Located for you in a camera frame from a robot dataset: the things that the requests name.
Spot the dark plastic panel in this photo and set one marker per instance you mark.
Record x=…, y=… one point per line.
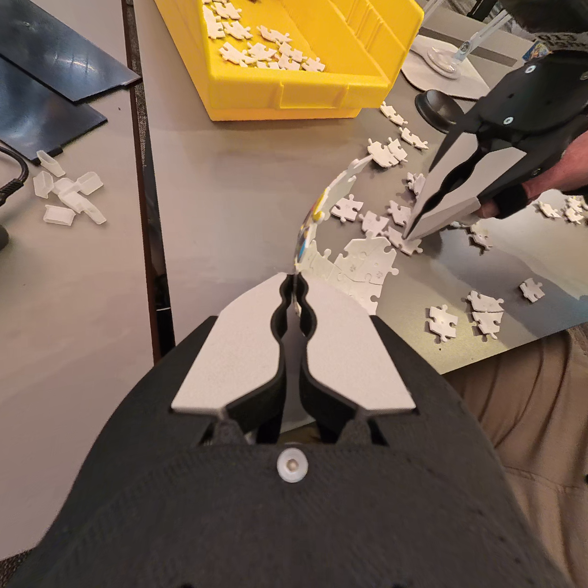
x=59, y=50
x=41, y=119

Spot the heap of binned puzzle pieces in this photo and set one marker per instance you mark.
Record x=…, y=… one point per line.
x=232, y=54

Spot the partly built puzzle ball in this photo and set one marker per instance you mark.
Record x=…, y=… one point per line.
x=367, y=262

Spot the clear plastic display stand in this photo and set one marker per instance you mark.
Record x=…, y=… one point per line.
x=443, y=62

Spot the scattered white puzzle pieces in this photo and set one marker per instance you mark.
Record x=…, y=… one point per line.
x=381, y=154

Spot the white jigsaw piece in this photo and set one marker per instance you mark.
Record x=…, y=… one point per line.
x=442, y=324
x=406, y=246

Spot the person's beige trousers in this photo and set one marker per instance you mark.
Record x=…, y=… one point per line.
x=528, y=413

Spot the person's right hand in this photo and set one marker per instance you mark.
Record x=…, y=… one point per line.
x=565, y=174

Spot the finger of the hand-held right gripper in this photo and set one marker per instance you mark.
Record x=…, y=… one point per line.
x=491, y=179
x=432, y=193

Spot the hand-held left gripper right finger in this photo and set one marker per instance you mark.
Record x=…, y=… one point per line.
x=353, y=363

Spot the black round base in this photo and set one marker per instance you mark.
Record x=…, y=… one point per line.
x=434, y=108

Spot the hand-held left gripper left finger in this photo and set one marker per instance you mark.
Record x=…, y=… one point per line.
x=229, y=358

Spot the yellow plastic bin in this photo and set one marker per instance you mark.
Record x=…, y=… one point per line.
x=294, y=96

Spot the heap of clear plastic caps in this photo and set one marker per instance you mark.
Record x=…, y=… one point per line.
x=69, y=195

